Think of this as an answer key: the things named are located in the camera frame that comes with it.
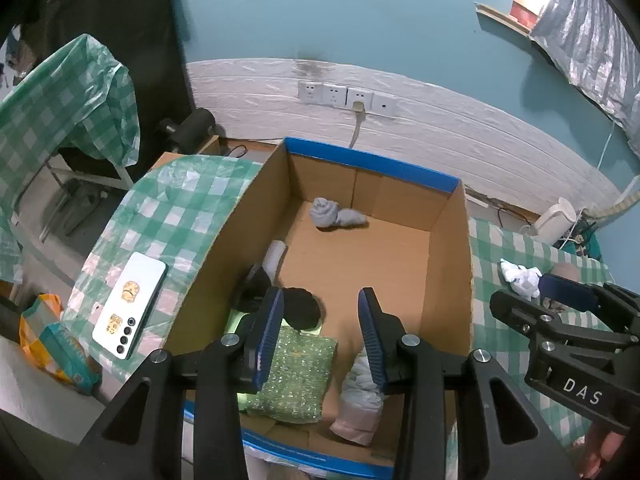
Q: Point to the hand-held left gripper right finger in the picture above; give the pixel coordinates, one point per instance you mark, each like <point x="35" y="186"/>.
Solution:
<point x="372" y="342"/>

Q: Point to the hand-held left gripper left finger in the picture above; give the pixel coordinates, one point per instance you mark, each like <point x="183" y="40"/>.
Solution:
<point x="265" y="340"/>

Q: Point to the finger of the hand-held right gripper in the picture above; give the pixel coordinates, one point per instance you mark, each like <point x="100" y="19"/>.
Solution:
<point x="570" y="290"/>
<point x="515" y="310"/>

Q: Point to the black sock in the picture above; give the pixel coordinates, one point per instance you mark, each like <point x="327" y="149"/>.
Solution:
<point x="302" y="310"/>

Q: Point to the green sparkly cloth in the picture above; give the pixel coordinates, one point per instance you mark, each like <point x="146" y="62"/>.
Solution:
<point x="300" y="375"/>

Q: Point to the cardboard box with blue rim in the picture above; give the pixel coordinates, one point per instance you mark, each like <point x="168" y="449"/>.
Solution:
<point x="380" y="260"/>

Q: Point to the grey sock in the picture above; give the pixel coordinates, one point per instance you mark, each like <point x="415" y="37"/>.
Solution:
<point x="327" y="215"/>

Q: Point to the person's right hand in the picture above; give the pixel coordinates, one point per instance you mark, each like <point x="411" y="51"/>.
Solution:
<point x="612" y="452"/>

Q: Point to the beige rolled cloth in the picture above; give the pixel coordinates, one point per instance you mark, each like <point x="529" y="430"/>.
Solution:
<point x="567" y="269"/>

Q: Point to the white and blue cloth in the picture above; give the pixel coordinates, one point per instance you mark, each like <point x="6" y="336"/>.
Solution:
<point x="520" y="277"/>

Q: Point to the white electric kettle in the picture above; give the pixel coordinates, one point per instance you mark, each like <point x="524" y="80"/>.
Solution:
<point x="552" y="220"/>

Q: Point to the white rolled sock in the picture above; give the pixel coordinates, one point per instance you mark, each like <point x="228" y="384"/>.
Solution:
<point x="275" y="257"/>

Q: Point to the white smartphone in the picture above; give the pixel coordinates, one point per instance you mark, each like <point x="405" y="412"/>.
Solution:
<point x="142" y="280"/>

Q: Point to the teal snack packet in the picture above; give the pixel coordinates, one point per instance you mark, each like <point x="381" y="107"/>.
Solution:
<point x="70" y="360"/>

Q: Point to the black cylindrical device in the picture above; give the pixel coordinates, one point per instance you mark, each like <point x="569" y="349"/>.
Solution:
<point x="192" y="127"/>

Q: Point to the orange plastic bag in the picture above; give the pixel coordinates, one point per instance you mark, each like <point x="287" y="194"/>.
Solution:
<point x="32" y="320"/>

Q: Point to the silver foil curtain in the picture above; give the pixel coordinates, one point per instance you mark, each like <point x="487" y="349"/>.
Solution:
<point x="590" y="40"/>

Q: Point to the wooden window sill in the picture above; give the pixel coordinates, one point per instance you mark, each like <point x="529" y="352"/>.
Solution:
<point x="502" y="20"/>

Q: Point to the green checked plastic sheet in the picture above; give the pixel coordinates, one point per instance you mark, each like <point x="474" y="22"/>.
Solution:
<point x="65" y="95"/>

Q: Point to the black cabinet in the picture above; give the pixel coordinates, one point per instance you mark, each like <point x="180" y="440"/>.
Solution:
<point x="100" y="5"/>

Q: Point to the white wall socket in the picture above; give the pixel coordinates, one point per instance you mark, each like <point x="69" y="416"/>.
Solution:
<point x="385" y="105"/>
<point x="310" y="92"/>
<point x="360" y="97"/>
<point x="334" y="94"/>

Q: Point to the metal frame stand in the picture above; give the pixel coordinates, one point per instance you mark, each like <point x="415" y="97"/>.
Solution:
<point x="85" y="180"/>

